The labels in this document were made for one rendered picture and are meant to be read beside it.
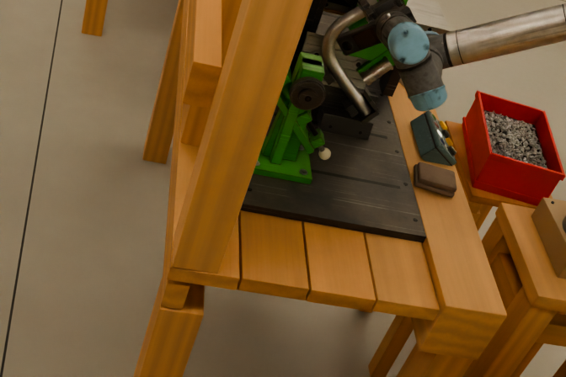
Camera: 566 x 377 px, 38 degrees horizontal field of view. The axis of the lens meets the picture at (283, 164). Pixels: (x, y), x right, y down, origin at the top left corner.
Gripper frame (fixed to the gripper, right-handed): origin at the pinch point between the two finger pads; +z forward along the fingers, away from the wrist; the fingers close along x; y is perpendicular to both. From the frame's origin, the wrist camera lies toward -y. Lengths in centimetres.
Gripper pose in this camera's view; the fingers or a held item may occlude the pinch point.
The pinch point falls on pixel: (363, 10)
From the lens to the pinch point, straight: 198.0
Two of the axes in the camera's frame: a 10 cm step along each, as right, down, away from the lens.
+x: -5.0, -7.6, -4.1
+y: 8.6, -5.1, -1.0
